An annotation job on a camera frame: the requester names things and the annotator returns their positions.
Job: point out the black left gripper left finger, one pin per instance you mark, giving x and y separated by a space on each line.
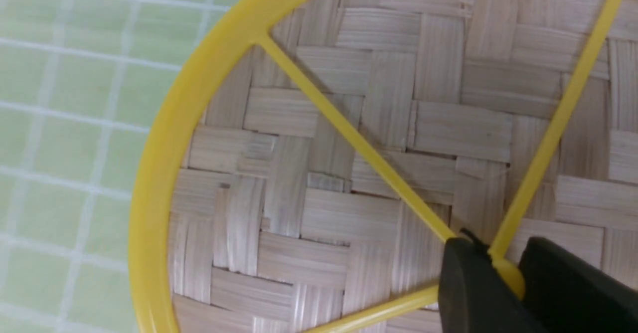
478 293

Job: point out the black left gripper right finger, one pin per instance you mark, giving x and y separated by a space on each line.
568 295

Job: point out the yellow woven bamboo steamer lid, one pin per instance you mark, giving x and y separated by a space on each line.
312 158

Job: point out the green checkered tablecloth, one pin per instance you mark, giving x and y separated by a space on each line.
81 82

